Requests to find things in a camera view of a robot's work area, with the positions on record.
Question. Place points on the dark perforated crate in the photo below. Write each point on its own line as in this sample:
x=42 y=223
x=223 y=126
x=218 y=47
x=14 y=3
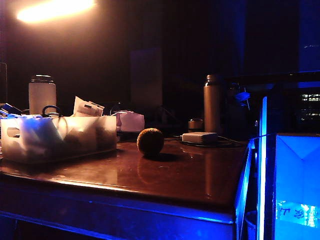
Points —
x=310 y=105

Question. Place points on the blue and white small packs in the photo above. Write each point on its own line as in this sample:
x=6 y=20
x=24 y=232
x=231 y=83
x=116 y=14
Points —
x=10 y=108

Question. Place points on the tall metallic thermos bottle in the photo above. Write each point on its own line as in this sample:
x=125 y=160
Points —
x=212 y=105

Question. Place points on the white power adapter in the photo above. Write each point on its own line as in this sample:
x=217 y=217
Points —
x=199 y=137

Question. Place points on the translucent plastic storage box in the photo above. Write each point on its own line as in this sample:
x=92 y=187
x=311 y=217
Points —
x=82 y=136

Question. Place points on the cardboard box with handwritten label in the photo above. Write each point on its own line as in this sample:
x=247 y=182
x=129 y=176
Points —
x=297 y=180

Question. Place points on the hanging blue face mask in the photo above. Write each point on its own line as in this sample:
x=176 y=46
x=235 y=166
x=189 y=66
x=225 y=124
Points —
x=242 y=96

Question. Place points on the pale pink tissue box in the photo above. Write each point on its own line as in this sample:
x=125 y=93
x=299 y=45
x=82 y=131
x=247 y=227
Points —
x=131 y=122

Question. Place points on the white jar with dark lid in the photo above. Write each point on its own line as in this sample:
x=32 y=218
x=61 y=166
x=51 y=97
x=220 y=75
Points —
x=42 y=96

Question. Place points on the small metal cup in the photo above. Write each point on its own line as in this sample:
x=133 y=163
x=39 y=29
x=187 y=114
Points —
x=195 y=125

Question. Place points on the brown fuzzy kiwi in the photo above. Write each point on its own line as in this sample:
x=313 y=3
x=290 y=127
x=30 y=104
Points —
x=150 y=142

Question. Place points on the white paper packets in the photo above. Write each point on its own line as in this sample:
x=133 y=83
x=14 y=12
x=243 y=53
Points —
x=83 y=107

